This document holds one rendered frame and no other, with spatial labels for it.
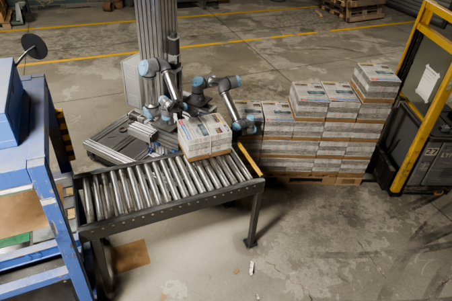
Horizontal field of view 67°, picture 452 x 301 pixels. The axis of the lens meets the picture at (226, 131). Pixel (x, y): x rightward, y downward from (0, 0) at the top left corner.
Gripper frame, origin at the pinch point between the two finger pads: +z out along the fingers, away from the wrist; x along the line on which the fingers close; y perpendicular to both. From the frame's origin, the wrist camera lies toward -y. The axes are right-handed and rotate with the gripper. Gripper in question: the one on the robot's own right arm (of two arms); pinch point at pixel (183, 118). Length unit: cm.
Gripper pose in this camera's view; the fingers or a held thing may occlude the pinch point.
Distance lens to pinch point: 245.8
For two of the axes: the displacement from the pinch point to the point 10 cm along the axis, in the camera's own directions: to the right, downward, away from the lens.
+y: -1.7, 8.4, 5.2
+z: 5.7, 5.2, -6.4
